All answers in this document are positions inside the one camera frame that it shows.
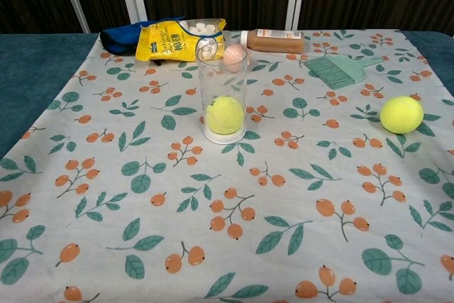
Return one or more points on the yellow marshmallow bag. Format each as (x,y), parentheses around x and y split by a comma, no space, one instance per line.
(161,43)

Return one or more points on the brown egg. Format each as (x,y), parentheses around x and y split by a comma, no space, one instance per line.
(233,56)

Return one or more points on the brown drink bottle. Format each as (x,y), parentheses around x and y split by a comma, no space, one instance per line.
(278,44)

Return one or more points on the green hand brush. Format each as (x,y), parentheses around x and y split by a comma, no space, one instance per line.
(337,73)

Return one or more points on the yellow tennis ball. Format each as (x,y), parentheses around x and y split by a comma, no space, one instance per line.
(402,115)
(225,115)

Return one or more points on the floral orange berry tablecloth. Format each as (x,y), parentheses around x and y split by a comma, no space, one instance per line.
(248,193)

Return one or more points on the clear plastic tube can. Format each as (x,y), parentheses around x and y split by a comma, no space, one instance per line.
(220,81)

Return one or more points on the blue fabric pouch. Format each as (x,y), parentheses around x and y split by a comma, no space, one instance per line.
(118,38)

